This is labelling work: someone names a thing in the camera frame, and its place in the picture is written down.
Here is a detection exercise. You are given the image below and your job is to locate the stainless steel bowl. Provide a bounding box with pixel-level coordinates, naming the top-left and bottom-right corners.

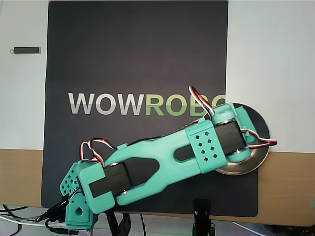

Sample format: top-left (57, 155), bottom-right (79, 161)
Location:
top-left (216, 102), bottom-right (271, 176)

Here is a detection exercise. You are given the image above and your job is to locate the black WOWROBO printed mat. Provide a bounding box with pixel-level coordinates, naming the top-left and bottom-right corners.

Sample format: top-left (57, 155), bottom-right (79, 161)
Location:
top-left (40, 0), bottom-right (259, 218)

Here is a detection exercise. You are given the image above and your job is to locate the black table clamp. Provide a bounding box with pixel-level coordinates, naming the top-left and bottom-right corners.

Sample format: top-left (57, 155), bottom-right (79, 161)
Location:
top-left (105, 212), bottom-right (132, 236)

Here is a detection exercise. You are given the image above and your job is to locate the white table sheet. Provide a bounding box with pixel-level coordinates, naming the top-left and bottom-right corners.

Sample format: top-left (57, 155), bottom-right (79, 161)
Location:
top-left (0, 0), bottom-right (315, 154)

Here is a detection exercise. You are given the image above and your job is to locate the black USB flash drive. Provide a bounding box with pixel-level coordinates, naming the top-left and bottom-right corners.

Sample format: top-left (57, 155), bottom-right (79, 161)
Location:
top-left (9, 46), bottom-right (41, 56)

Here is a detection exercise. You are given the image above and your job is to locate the red white black servo cable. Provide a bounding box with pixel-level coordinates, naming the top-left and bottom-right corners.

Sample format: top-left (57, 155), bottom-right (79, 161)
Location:
top-left (188, 86), bottom-right (215, 116)
top-left (242, 126), bottom-right (278, 150)
top-left (80, 138), bottom-right (117, 164)

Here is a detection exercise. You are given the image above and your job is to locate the black camera stand with springs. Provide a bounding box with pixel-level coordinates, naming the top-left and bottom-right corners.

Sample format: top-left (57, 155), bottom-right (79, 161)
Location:
top-left (191, 198), bottom-right (215, 236)

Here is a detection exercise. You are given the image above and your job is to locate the thin black hanging cable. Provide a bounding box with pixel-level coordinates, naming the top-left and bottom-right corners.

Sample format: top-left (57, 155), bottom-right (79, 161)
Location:
top-left (139, 213), bottom-right (146, 236)

